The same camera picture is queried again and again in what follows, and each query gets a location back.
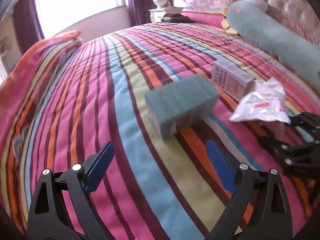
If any white lavender cardboard box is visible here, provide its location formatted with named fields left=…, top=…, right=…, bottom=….
left=211, top=60, right=254, bottom=102

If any pink pillow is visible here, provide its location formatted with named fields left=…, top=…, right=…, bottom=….
left=181, top=11, right=224, bottom=29

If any bright window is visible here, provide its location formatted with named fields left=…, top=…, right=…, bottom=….
left=35, top=0, right=124, bottom=38

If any purple curtain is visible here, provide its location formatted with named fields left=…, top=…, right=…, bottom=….
left=125, top=0, right=153, bottom=26
left=12, top=0, right=44, bottom=55

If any striped colourful bed quilt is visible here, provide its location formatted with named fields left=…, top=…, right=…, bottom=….
left=1, top=23, right=319, bottom=239

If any purple curtain right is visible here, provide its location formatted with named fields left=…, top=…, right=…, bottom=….
left=125, top=0, right=153, bottom=26

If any long teal plush toy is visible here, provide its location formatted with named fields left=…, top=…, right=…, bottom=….
left=227, top=0, right=319, bottom=92

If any folded orange striped blanket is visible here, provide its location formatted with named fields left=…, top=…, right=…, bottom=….
left=1, top=30, right=81, bottom=139

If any teal printed cardboard box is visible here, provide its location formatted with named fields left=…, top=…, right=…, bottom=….
left=144, top=74, right=220, bottom=140

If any white nightstand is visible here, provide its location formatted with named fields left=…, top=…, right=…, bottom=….
left=149, top=7, right=183, bottom=22

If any purple curtain left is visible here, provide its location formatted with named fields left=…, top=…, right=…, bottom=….
left=12, top=0, right=44, bottom=55

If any clear plastic wrapper bag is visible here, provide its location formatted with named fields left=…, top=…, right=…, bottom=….
left=229, top=77, right=291, bottom=124

